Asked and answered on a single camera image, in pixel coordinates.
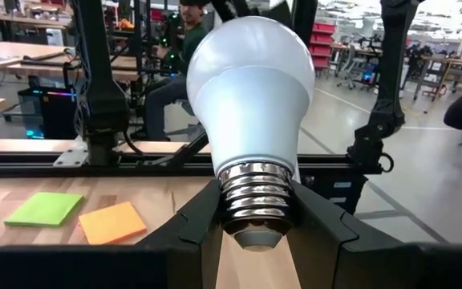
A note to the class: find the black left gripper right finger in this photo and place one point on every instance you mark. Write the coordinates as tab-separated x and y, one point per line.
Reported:
355	261

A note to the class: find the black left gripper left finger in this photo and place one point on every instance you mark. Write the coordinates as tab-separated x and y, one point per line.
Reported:
167	261

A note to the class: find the white lightbulb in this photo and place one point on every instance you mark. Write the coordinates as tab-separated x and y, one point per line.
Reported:
251	100

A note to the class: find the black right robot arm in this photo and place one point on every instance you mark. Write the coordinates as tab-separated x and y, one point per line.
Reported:
100	88

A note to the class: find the orange sticky note pad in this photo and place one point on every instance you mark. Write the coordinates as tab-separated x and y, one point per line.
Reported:
112	222

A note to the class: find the green sticky note pad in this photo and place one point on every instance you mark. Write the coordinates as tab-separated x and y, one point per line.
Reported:
44	208

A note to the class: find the person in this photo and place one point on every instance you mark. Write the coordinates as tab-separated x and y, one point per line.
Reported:
167	92

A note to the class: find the black computer tower with lights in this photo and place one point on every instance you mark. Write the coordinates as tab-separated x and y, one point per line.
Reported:
54	114

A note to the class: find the grey office chair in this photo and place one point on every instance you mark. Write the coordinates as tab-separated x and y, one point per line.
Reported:
351	66

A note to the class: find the light wooden workshop table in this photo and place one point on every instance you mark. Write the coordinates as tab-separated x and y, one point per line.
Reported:
10	54
122	70

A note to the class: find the red storage bin shelf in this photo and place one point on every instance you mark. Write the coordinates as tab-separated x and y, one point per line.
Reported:
322	44

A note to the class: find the silver frame bracket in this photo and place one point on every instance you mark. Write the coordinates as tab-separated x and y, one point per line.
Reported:
70	157

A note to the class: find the black aluminium table frame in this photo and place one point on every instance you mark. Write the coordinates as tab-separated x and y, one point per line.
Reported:
22	164

